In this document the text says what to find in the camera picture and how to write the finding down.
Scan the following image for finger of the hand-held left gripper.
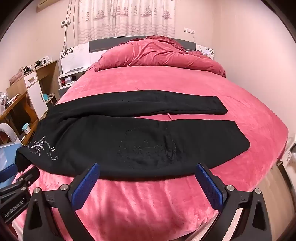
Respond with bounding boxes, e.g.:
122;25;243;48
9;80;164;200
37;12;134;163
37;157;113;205
0;165;18;184
16;167;40;187

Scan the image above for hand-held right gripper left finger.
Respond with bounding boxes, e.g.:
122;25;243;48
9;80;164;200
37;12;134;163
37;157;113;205
23;162;100;241

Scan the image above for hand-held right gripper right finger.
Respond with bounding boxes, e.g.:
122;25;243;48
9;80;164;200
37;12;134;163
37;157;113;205
195;163;272;241

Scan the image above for black embroidered pants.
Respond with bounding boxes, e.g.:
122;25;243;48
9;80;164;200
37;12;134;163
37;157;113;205
16;90;251;181

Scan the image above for blue storage box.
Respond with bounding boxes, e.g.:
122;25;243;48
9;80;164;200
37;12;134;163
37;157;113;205
0;142;23;172

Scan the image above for white chair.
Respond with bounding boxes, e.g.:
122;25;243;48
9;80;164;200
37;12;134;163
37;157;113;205
0;123;23;146

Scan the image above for wooden desk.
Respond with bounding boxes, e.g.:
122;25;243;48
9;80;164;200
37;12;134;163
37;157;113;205
0;91;38;142

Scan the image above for clutter of small desk items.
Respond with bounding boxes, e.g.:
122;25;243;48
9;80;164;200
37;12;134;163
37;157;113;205
0;91;19;107

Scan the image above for wooden cabinet with white doors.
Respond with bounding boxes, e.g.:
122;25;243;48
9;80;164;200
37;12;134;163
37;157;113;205
6;61;60;121

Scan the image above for white appliance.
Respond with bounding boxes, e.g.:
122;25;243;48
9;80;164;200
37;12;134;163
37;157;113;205
281;142;296;165

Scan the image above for pink bag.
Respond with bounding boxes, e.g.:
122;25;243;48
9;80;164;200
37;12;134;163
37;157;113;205
9;68;23;82

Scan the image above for white nightstand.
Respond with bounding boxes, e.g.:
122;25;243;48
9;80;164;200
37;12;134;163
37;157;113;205
57;67;88;98

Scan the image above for pink bed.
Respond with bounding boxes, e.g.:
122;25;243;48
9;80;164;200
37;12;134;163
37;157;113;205
11;62;289;241

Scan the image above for red duvet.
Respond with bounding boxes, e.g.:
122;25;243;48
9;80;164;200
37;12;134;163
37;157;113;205
94;35;226;78

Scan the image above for grey and white headboard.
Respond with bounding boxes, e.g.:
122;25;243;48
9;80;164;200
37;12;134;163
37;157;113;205
60;35;214;70

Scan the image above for white printed curtain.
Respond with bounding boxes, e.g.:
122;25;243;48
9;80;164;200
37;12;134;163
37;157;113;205
77;0;176;45

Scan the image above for hanging wall cables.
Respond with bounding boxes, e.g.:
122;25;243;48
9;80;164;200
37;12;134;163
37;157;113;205
63;0;77;47

